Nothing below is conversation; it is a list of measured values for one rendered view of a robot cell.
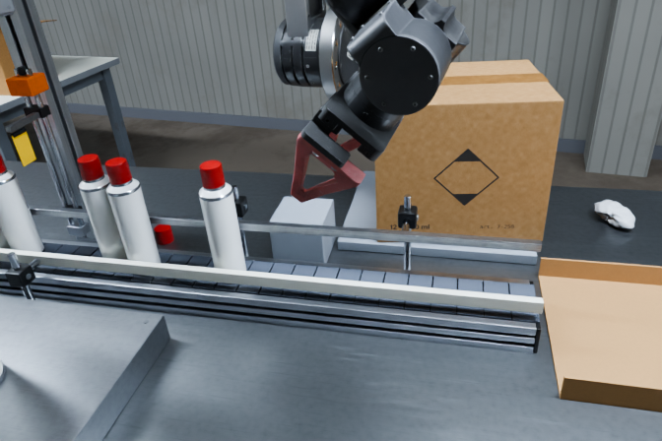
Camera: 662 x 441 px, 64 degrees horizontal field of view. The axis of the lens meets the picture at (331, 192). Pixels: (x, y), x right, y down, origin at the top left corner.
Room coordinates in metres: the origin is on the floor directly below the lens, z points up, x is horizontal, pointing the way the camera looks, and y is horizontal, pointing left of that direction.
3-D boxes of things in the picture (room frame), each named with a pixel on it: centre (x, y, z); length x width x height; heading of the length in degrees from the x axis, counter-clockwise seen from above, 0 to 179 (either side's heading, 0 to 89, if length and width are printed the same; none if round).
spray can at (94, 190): (0.78, 0.38, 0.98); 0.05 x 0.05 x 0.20
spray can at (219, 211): (0.72, 0.18, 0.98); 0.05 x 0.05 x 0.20
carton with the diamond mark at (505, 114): (0.92, -0.24, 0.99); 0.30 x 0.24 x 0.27; 83
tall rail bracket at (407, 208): (0.71, -0.12, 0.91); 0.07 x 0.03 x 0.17; 165
